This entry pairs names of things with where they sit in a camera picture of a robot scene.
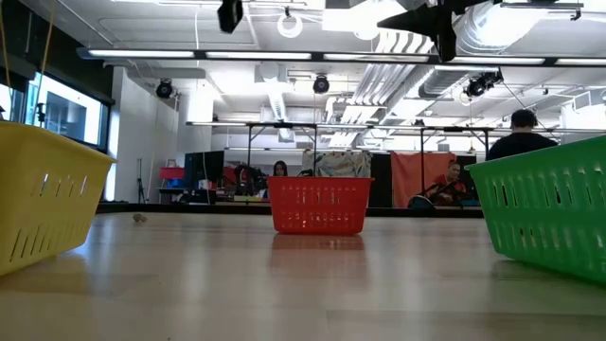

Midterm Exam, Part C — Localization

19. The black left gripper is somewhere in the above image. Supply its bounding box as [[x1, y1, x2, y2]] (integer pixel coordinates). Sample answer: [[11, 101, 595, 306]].
[[216, 0, 244, 35]]

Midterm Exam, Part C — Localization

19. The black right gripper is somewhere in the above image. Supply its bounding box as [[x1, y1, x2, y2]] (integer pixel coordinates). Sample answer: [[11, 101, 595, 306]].
[[376, 0, 506, 63]]

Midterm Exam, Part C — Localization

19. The white LED light strip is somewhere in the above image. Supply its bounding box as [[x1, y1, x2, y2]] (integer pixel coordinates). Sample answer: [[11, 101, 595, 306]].
[[87, 48, 196, 60], [452, 56, 546, 66], [323, 52, 431, 63], [205, 50, 313, 61], [555, 58, 606, 67]]

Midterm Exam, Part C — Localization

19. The black ceiling spotlight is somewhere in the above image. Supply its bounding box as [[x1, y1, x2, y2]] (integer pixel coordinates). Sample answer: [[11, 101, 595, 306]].
[[155, 78, 174, 100], [312, 74, 331, 96]]

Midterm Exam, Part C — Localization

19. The orange curtain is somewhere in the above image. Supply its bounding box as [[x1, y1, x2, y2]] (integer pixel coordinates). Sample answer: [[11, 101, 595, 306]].
[[390, 151, 458, 208]]

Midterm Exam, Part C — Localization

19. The black computer monitor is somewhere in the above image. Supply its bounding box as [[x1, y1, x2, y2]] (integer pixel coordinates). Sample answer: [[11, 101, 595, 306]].
[[183, 150, 225, 191]]

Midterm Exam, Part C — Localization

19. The patterned cloth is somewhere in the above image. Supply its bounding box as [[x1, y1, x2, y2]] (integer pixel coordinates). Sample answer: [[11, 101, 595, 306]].
[[302, 150, 374, 180]]

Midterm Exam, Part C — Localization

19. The black partition panel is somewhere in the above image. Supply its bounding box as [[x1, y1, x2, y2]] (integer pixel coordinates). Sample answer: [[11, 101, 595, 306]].
[[368, 152, 393, 208]]

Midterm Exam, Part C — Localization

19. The black tripod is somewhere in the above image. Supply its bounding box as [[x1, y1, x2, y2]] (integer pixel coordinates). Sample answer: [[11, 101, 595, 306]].
[[134, 157, 147, 205]]

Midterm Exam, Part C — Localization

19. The red plastic basket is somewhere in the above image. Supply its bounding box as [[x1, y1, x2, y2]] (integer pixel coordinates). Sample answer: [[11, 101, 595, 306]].
[[267, 176, 375, 237]]

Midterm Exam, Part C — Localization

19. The green plastic basket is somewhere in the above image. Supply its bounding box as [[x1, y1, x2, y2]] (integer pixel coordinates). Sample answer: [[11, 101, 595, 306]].
[[464, 135, 606, 286]]

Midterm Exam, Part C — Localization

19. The yellow plastic basket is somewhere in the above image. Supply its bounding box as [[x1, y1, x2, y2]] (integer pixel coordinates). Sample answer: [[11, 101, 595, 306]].
[[0, 120, 118, 278]]

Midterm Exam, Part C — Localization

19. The white ceiling ring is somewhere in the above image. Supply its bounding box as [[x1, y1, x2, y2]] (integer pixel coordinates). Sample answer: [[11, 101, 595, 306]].
[[276, 12, 305, 40]]

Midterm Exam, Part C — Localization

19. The silver ventilation duct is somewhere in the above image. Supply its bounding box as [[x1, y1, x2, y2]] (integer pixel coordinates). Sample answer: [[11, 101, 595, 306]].
[[419, 13, 545, 99]]

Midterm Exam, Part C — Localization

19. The black ceiling camera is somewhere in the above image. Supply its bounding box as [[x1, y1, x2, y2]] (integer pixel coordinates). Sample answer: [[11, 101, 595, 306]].
[[462, 69, 505, 99]]

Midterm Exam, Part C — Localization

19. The white ceiling air duct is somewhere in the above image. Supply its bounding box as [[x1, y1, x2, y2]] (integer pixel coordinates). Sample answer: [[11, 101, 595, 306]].
[[254, 61, 297, 143]]

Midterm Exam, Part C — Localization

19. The black background rig frame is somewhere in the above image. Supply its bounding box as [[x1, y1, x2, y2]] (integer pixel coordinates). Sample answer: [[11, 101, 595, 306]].
[[185, 120, 606, 198]]

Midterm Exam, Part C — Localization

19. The large wall window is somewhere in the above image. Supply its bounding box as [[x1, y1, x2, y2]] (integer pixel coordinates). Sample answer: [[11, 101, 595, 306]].
[[23, 70, 111, 153]]

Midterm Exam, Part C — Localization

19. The yellow cable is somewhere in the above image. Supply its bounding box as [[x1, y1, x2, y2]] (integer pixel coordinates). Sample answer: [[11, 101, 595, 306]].
[[27, 0, 58, 139]]

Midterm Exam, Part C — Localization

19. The black aluminium table frame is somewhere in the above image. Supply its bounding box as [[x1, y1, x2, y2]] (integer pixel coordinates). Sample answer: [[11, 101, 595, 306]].
[[75, 45, 606, 220]]

